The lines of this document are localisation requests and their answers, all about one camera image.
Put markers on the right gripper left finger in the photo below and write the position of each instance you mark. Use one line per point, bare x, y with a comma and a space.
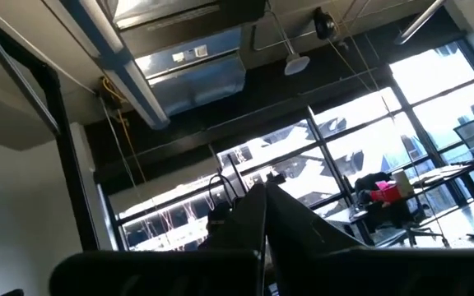
159, 273

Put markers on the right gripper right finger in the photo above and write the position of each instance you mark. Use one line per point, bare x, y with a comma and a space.
364, 271

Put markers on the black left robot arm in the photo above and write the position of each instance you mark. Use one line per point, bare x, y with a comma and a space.
218, 218

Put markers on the red box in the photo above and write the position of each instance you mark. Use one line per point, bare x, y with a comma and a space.
387, 193

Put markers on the black bag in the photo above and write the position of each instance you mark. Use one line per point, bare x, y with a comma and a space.
368, 181

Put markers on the black office desk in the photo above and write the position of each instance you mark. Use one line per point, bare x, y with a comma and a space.
459, 170

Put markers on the white pendant ceiling device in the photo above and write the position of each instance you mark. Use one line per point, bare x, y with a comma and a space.
296, 65

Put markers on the black round ceiling speaker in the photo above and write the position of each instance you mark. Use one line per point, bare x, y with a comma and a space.
324, 24

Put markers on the black-framed window wall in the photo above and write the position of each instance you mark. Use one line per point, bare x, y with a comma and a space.
364, 144

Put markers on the silver ventilation duct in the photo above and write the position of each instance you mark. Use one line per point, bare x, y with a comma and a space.
196, 82

